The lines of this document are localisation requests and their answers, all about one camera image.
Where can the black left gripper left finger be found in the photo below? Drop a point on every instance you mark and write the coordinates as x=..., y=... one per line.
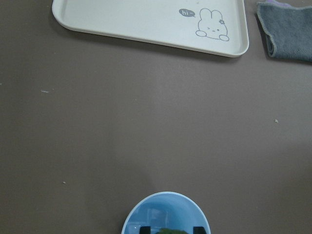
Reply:
x=145, y=230

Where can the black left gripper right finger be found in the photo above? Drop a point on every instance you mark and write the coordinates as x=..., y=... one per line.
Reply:
x=198, y=230

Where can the red strawberry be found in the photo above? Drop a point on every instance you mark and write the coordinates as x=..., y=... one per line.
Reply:
x=170, y=231

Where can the light blue plastic cup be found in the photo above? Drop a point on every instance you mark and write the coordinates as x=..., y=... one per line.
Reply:
x=165, y=210

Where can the cream rabbit tray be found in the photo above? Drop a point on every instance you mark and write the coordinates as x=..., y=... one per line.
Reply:
x=216, y=27

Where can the folded grey cloth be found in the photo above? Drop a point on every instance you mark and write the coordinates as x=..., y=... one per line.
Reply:
x=288, y=30

